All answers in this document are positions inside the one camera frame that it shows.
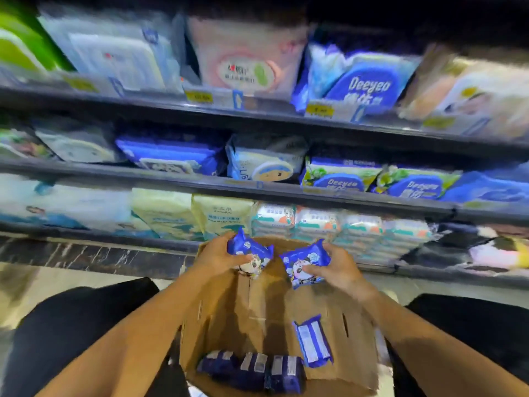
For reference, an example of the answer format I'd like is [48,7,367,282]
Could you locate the pale yellow wipes packet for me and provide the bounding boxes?
[131,187,204,241]
[191,194,255,240]

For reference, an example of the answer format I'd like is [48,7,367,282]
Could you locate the person's left forearm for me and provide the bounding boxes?
[36,266,211,397]

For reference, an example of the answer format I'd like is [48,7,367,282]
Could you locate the person's left hand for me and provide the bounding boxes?
[193,230,253,282]

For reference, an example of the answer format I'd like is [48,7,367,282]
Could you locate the person's right leg black trousers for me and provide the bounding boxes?
[388,293,529,397]

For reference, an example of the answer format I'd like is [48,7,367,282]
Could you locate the pink wipes packet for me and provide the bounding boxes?
[186,15,310,100]

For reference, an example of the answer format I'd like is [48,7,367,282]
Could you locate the dark pink-yellow packet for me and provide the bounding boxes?
[403,222,529,279]

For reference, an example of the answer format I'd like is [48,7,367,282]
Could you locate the light blue cartoon-face packet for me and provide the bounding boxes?
[226,133,310,183]

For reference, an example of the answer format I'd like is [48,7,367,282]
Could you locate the white and blue wipes packet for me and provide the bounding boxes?
[38,7,183,95]

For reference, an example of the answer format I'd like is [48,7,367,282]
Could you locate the brown cardboard box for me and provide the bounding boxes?
[179,237,379,397]

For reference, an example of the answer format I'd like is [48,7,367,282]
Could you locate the person's leg black trousers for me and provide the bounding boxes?
[0,277,191,397]
[388,293,529,397]

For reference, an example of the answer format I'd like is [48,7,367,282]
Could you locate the row of white teal packets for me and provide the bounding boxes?
[250,202,436,267]

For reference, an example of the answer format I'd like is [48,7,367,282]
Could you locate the blue cartoon wipes packet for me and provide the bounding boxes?
[226,227,274,280]
[280,239,331,290]

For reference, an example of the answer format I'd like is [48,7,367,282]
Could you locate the large blue wipes packet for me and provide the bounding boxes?
[290,42,421,117]

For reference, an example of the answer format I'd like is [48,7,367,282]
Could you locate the plain blue wipes packet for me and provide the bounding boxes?
[439,168,529,204]

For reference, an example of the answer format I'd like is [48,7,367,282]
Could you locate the person's right forearm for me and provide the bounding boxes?
[359,285,529,397]

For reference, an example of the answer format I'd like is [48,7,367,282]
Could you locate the person's right hand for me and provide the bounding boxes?
[303,242,374,303]

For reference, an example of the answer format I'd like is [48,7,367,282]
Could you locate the blue flat wipes packet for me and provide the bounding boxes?
[115,133,227,177]

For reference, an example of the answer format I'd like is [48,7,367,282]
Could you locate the dark marbled shelf base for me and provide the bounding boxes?
[0,230,529,291]

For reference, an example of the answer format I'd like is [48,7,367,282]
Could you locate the yellow price tag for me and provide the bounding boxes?
[422,115,456,131]
[65,76,101,94]
[305,103,335,119]
[185,90,214,105]

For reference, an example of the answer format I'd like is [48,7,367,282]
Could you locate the dark metal shelf board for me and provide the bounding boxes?
[0,84,529,161]
[0,158,529,226]

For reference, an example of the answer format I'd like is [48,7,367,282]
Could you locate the blue white-striped wipes packet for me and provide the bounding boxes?
[197,350,241,382]
[264,355,307,395]
[293,314,334,369]
[230,352,270,392]

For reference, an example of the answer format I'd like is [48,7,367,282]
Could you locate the green and blue wipes packet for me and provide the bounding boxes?
[371,164,463,200]
[300,156,382,193]

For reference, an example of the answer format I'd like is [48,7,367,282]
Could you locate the large white baby-print packet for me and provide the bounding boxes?
[0,174,134,233]

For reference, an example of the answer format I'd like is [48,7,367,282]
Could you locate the multicoloured wipes packet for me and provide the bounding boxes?
[0,127,55,160]

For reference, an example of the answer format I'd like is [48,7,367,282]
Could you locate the beige baby-print wipes packet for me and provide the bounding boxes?
[398,44,529,139]

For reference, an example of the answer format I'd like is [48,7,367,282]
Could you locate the person's left leg black trousers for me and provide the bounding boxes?
[0,277,191,397]

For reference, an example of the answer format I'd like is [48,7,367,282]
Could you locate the grey-white wipes packet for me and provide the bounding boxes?
[32,119,121,164]

